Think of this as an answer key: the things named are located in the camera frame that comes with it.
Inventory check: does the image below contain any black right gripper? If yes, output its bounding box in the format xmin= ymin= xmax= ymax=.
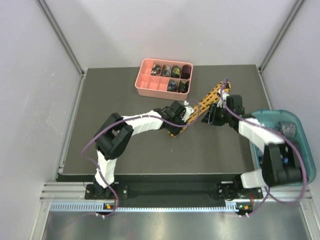
xmin=201 ymin=103 xmax=232 ymax=127

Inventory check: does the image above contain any yellow patterned necktie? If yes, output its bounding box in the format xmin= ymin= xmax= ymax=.
xmin=169 ymin=82 xmax=222 ymax=138

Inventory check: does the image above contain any pink compartment organizer box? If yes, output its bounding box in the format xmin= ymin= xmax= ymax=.
xmin=134 ymin=58 xmax=194 ymax=102

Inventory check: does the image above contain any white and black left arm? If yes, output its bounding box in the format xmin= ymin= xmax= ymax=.
xmin=94 ymin=101 xmax=195 ymax=199

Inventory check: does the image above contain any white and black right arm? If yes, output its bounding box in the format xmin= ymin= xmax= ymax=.
xmin=202 ymin=95 xmax=308 ymax=198

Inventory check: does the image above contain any blue patterned rolled tie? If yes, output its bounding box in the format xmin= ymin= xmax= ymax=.
xmin=167 ymin=79 xmax=178 ymax=93

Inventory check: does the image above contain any black yellow rolled tie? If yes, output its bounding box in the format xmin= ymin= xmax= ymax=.
xmin=177 ymin=79 xmax=190 ymax=94

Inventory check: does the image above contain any dark floral rolled tie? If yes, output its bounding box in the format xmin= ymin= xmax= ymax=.
xmin=160 ymin=65 xmax=171 ymax=77

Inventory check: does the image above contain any green yellow rolled tie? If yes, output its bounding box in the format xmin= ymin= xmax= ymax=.
xmin=170 ymin=65 xmax=182 ymax=79

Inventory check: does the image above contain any maroon rolled tie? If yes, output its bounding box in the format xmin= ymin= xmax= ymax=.
xmin=180 ymin=64 xmax=192 ymax=80

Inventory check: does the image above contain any multicolour rolled tie in box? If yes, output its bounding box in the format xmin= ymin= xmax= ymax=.
xmin=150 ymin=63 xmax=162 ymax=76

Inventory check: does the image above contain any teal perforated plastic basket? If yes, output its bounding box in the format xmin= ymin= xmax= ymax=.
xmin=252 ymin=109 xmax=317 ymax=184

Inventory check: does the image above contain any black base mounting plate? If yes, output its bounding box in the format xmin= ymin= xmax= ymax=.
xmin=84 ymin=173 xmax=263 ymax=208

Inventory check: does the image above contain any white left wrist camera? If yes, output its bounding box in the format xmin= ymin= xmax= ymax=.
xmin=182 ymin=100 xmax=195 ymax=122

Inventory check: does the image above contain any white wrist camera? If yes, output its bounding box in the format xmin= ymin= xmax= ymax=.
xmin=182 ymin=100 xmax=195 ymax=122
xmin=217 ymin=89 xmax=229 ymax=109

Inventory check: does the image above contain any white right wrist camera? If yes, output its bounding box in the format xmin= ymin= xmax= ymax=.
xmin=217 ymin=89 xmax=229 ymax=109

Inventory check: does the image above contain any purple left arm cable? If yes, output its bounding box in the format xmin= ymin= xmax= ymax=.
xmin=81 ymin=99 xmax=201 ymax=219

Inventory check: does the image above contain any grey slotted cable duct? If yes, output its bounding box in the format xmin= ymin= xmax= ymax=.
xmin=49 ymin=201 xmax=253 ymax=213

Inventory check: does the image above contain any right aluminium frame post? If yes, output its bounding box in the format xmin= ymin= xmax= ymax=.
xmin=257 ymin=0 xmax=306 ymax=74

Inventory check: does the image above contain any aluminium frame post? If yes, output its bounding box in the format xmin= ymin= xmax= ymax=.
xmin=257 ymin=0 xmax=306 ymax=74
xmin=36 ymin=0 xmax=85 ymax=76

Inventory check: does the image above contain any left aluminium frame post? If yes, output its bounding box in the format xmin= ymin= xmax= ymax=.
xmin=36 ymin=0 xmax=85 ymax=76

